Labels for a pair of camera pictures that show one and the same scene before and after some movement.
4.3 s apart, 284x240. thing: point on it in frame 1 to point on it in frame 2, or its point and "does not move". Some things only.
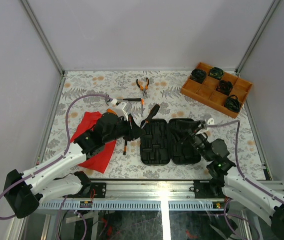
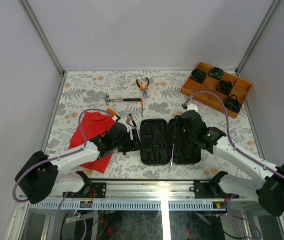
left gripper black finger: [136, 131] to [135, 140]
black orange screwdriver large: [152, 111] to [175, 131]
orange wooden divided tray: [217, 89] does not move
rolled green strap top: [216, 72] does not move
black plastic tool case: [162, 143] does not move
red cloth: [98, 161] does not move
